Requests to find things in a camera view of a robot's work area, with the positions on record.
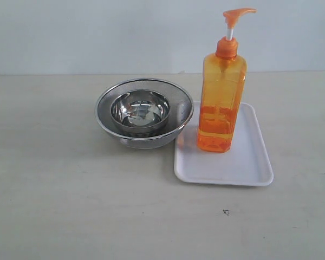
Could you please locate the white rectangular foam tray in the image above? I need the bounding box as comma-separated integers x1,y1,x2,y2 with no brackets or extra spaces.
174,101,274,187

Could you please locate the steel mesh colander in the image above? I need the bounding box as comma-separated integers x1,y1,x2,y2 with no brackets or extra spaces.
95,78,194,149

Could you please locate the small stainless steel bowl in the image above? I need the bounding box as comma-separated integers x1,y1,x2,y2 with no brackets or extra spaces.
110,89,171,134

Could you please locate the orange pump soap bottle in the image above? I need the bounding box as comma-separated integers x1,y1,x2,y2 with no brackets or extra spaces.
197,8,257,153

